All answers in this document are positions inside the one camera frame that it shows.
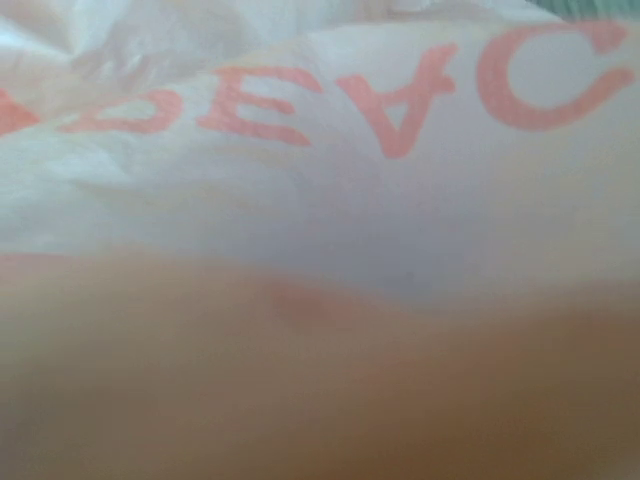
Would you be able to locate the pink plastic bag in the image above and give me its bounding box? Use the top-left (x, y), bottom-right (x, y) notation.
top-left (0, 0), bottom-right (640, 480)

